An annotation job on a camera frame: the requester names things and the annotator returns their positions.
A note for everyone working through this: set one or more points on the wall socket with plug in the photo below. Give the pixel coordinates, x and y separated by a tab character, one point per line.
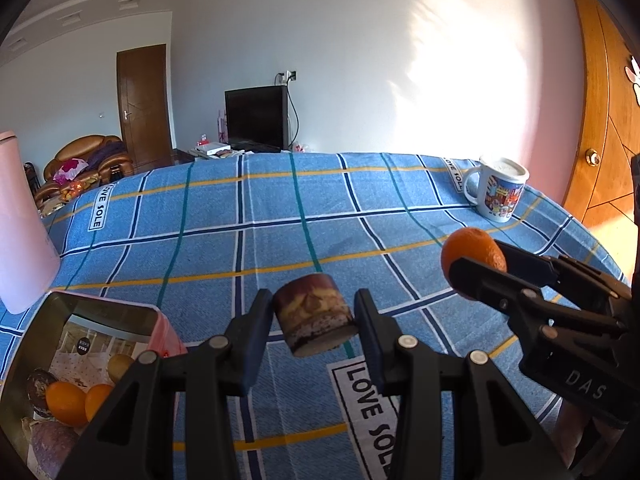
286	77

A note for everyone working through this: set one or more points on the black television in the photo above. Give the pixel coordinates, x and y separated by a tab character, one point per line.
257	118

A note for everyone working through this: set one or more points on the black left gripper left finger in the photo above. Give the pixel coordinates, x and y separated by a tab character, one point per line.
132	434

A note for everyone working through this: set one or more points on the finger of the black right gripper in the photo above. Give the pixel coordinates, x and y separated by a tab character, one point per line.
581	284
544	321

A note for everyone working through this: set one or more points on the person's right hand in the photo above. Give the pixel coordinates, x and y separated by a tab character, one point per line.
611	453

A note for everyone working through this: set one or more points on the colourful printed white mug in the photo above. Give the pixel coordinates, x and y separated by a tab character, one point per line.
495	187

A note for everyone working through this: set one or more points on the pink bottle beside television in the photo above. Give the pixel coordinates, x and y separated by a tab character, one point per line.
222	127

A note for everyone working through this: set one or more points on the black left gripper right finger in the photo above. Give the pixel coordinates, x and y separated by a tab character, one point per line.
494	434

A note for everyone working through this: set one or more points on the brown wooden interior door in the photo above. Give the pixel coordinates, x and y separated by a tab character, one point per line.
143	106

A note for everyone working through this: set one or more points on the pink electric kettle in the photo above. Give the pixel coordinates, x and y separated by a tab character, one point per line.
29	260

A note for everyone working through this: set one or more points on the yellow fruit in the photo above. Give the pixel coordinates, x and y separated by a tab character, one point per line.
117	367

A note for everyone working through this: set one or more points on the pink metal tin box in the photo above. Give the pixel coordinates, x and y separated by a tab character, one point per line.
73	336

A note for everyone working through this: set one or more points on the purple sweet potato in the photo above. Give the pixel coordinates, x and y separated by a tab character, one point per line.
52	443

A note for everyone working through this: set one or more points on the orange wooden door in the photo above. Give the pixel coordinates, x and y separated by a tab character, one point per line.
610	121

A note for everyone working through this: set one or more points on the brown leather armchair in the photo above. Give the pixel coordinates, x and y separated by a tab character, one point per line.
90	160

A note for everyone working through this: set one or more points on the brass door knob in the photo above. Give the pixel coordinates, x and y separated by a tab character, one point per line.
592	157

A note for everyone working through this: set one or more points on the low tv stand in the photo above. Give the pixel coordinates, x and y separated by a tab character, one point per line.
217	150

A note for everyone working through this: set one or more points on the orange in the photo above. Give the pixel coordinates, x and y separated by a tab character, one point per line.
472	243
94	399
66	402

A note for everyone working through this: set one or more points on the pink floral cushion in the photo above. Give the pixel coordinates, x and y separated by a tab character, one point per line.
69	171

